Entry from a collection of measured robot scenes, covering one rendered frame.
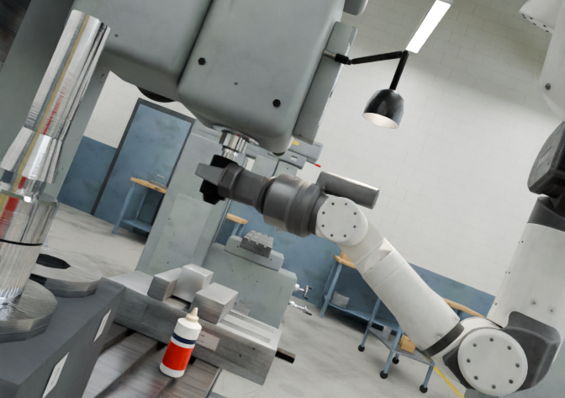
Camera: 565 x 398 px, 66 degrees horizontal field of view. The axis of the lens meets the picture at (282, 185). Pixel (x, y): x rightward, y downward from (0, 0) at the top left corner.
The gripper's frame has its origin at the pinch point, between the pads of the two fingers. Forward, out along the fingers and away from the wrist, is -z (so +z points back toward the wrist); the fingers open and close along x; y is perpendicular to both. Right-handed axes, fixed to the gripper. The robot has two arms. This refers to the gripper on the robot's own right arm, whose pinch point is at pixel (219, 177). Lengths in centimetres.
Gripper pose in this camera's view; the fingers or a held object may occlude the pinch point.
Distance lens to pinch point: 75.6
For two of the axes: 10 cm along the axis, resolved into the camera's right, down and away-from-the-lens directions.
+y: -3.6, 9.3, -0.6
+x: -2.8, -1.7, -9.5
